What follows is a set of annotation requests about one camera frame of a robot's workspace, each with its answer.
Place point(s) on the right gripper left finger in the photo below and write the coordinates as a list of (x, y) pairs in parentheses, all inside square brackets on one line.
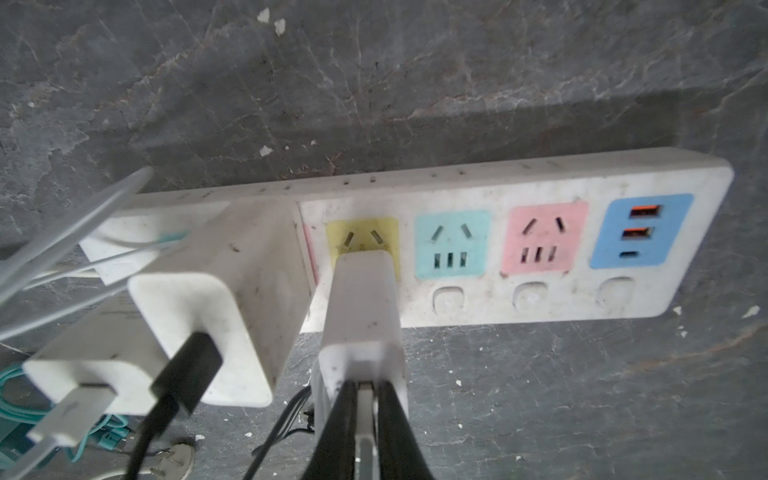
[(334, 456)]

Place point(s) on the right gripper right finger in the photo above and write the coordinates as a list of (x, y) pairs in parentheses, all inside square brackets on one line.
[(399, 453)]

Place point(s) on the white charger adapter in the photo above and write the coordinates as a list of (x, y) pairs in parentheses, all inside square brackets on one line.
[(362, 337)]

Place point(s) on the white charger with black cable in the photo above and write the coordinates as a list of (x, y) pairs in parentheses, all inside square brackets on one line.
[(227, 306)]

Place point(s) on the white multicolour power strip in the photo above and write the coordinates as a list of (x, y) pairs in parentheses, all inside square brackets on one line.
[(584, 237)]

